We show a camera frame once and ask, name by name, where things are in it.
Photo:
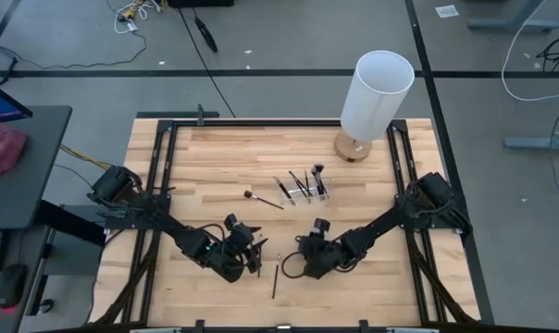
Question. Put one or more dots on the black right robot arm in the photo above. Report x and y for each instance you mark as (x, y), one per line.
(386, 217)

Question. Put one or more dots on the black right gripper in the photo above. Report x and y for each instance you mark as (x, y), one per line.
(319, 256)

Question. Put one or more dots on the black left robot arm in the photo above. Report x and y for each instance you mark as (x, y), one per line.
(177, 233)

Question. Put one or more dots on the square head makeup brush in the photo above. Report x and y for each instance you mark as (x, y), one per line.
(265, 201)

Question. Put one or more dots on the fan head makeup brush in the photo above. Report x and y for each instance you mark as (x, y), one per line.
(314, 172)

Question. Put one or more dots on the white paper label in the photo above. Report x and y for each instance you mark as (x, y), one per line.
(447, 10)

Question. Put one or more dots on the clear acrylic brush organizer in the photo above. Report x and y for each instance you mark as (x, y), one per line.
(314, 198)

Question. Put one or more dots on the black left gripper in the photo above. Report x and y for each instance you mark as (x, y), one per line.
(240, 242)

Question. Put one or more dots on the black side desk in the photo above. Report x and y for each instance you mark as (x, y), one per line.
(34, 162)

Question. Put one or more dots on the black desk crossbeam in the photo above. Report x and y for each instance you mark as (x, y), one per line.
(76, 229)

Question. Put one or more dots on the black computer mouse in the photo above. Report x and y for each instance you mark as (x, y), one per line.
(11, 287)

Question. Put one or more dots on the black box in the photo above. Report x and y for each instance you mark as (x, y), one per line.
(201, 3)

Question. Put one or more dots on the grey desk foot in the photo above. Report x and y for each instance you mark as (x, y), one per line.
(534, 142)
(511, 24)

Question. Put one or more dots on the white shade wooden table lamp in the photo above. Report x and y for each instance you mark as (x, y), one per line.
(376, 92)

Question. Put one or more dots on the grey desk leg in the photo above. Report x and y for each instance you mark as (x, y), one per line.
(40, 273)

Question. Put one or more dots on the black desk caster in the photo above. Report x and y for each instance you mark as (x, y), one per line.
(45, 305)

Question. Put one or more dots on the black table clamp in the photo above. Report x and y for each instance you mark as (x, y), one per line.
(199, 325)
(363, 325)
(200, 115)

